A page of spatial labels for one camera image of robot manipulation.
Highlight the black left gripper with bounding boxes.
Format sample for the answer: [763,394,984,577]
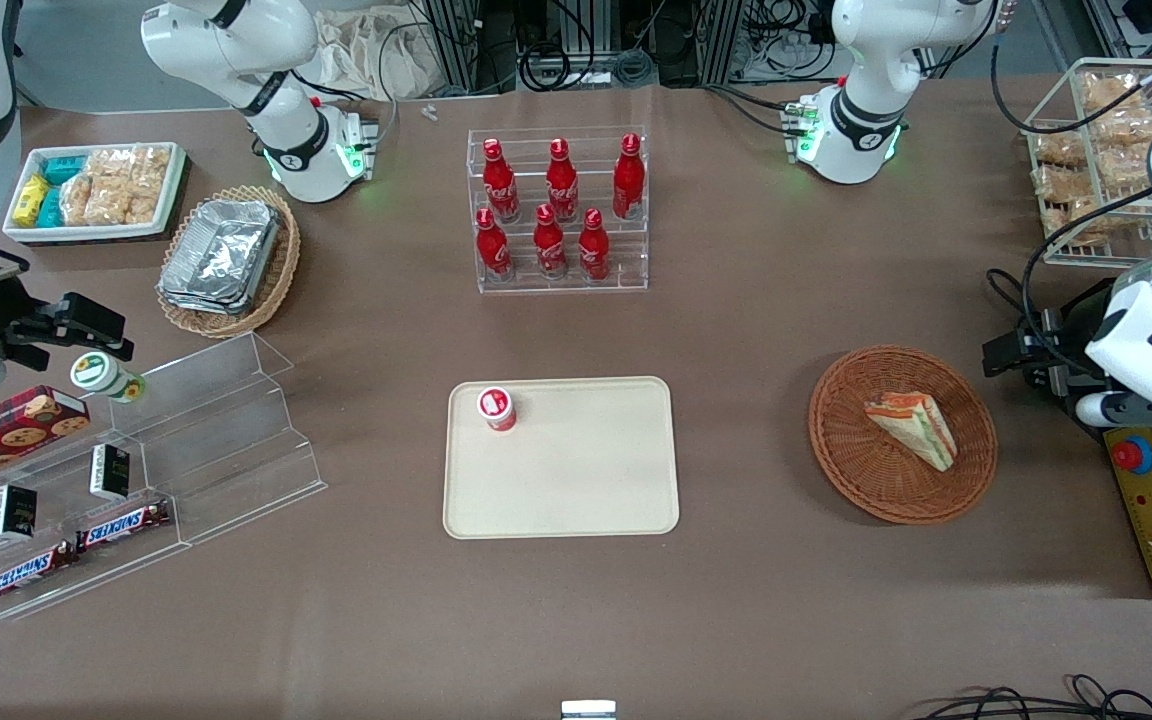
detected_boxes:
[983,290,1109,416]

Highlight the plastic-wrapped triangle sandwich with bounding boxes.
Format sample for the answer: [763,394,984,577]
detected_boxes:
[864,392,958,473]

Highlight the round brown wicker basket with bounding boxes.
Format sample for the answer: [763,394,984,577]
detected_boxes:
[808,345,999,526]

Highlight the oval wicker basket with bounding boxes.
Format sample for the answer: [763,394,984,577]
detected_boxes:
[156,185,302,340]

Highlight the beige plastic tray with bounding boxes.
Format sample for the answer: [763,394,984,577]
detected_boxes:
[443,376,681,541]

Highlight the green white lidded cup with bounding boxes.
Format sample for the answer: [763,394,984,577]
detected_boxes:
[70,352,148,405]

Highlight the clear bag of crackers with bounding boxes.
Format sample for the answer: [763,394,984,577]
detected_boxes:
[126,145,173,226]
[86,148,138,227]
[60,172,99,228]

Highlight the red tartan cookie box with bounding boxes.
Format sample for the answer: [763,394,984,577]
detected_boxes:
[0,385,92,497]

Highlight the small black snack box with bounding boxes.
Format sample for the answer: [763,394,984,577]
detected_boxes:
[88,444,132,502]
[0,484,38,543]

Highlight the bagged fried snack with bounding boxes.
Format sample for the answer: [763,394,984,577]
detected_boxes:
[1033,132,1089,170]
[1090,146,1152,193]
[1040,200,1105,247]
[1035,166,1089,207]
[1080,72,1149,115]
[1086,108,1152,153]

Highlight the yellow snack packet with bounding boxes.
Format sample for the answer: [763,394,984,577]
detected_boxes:
[13,174,53,228]

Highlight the white rectangular snack bin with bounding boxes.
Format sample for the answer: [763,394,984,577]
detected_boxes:
[2,141,188,245]

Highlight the stack of foil trays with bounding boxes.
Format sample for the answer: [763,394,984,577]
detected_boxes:
[158,198,283,318]

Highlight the clear acrylic stepped shelf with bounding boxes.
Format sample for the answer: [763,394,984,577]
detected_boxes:
[0,331,328,622]

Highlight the Snickers chocolate bar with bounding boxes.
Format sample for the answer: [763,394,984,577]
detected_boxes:
[0,540,79,606]
[75,498,173,554]

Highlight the white cloth bag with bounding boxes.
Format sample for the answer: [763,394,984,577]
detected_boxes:
[310,4,440,101]

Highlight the clear acrylic bottle rack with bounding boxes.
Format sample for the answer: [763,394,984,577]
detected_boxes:
[466,126,650,295]

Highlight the red cola bottle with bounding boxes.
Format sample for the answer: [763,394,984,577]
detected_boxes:
[475,208,514,282]
[482,138,522,224]
[533,204,570,280]
[612,133,647,221]
[577,208,612,282]
[546,138,581,223]

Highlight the red white lidded cup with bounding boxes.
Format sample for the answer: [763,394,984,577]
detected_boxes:
[477,386,519,433]

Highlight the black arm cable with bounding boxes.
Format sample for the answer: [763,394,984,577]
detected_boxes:
[985,186,1152,346]

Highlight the white wire basket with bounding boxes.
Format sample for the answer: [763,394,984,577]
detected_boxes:
[1022,57,1152,269]

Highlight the black cable on table edge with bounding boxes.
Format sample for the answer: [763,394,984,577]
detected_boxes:
[921,674,1152,720]

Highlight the aluminium profile frame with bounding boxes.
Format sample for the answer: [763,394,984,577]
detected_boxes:
[416,0,485,97]

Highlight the coiled black cables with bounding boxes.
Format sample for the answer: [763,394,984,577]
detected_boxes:
[514,35,659,93]

